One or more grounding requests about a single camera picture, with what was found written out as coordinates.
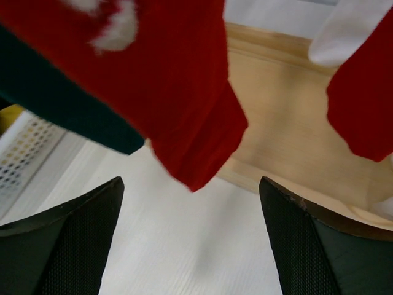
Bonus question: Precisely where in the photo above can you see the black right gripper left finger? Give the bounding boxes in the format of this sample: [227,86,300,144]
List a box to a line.
[1,176,125,294]

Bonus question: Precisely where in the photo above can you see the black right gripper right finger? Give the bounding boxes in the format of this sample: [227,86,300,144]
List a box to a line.
[259,177,392,294]

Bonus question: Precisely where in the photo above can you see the red santa sock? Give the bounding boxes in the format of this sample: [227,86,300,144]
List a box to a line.
[326,10,392,162]
[1,1,248,192]

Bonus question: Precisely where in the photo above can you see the dark green christmas sock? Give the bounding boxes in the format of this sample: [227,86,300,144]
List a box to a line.
[1,27,145,155]

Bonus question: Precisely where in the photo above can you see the white plastic laundry basket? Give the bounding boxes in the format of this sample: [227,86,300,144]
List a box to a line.
[1,111,85,224]

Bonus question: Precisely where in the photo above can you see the wooden clothes rack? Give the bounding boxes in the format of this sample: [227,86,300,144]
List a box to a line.
[218,23,392,230]

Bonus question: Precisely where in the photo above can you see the yellow sock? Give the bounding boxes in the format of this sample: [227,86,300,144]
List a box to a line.
[0,104,24,135]

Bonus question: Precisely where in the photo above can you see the white undershirt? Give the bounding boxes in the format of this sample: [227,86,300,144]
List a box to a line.
[308,0,392,68]

